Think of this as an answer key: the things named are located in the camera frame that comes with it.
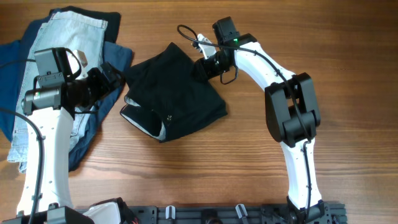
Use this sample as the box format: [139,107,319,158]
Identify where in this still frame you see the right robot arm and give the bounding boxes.
[192,17,326,223]

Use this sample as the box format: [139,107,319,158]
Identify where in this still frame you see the black garment under pile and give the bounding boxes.
[60,6,121,44]

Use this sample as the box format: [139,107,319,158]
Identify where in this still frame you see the blue garment at left edge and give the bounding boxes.
[1,40,20,141]

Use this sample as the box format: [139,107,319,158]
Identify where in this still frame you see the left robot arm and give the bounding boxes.
[7,47,125,223]

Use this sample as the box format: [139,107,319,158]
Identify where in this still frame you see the black shorts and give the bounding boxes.
[120,43,228,142]

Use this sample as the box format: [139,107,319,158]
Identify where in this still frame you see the light blue denim shorts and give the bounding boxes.
[1,11,115,173]

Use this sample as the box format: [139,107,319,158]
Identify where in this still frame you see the navy blue shorts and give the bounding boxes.
[12,8,134,172]

